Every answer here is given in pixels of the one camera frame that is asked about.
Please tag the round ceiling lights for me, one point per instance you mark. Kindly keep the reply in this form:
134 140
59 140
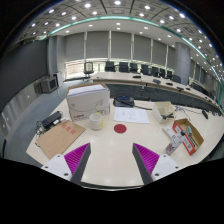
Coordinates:
87 5

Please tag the white printed paper sheet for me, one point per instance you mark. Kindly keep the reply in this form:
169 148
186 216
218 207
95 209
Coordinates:
130 115

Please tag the row of black office chairs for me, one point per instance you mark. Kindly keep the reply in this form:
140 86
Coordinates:
124 67

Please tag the white paper ream box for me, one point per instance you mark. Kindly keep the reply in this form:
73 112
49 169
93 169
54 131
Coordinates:
86 103

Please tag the black power adapter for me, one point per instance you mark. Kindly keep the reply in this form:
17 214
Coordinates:
50 120

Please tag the red-sided open cardboard box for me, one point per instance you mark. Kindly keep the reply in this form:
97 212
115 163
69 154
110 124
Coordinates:
196 138

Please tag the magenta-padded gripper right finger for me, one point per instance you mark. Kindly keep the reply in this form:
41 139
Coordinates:
146 157

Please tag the long curved conference desk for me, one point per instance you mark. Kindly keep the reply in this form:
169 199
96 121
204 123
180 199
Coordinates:
133 81

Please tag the black desk microphone units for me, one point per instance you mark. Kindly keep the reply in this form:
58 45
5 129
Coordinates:
156 81

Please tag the white cup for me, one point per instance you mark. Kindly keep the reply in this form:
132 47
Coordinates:
95 122

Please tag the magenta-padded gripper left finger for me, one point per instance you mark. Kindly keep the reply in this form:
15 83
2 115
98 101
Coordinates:
77 156

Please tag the flat round red coaster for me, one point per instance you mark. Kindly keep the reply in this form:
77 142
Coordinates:
120 128

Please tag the brown kraft envelope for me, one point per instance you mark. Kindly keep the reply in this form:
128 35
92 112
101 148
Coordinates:
60 138

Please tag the mesh-back office chair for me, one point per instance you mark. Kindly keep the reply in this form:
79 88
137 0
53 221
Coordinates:
88 67

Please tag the grey box monitor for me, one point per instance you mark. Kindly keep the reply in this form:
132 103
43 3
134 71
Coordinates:
49 84

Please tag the grey whiteboard eraser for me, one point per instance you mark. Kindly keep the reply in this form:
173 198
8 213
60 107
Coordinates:
189 130

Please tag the small white open box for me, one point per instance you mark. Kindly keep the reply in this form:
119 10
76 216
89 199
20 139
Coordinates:
159 112

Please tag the small white rectangular box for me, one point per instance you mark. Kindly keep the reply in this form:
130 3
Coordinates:
168 131

